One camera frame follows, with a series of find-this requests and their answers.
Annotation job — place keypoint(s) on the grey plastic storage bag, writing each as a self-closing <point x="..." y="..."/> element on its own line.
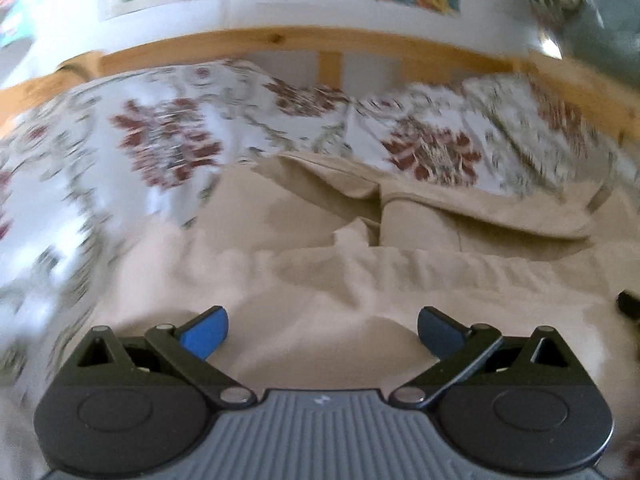
<point x="605" y="35"/>

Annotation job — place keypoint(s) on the beige hooded garment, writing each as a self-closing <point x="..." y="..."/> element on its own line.
<point x="324" y="264"/>

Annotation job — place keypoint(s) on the wooden bed frame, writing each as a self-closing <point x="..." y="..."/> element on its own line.
<point x="610" y="106"/>

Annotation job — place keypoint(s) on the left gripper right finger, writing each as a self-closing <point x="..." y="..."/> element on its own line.
<point x="515" y="405"/>

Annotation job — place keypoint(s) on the floral white bed cover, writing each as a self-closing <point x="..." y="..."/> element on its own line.
<point x="82" y="171"/>

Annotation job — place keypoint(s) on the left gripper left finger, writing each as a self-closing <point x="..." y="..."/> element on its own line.
<point x="134" y="405"/>

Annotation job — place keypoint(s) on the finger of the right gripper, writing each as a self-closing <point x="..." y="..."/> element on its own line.
<point x="629" y="305"/>

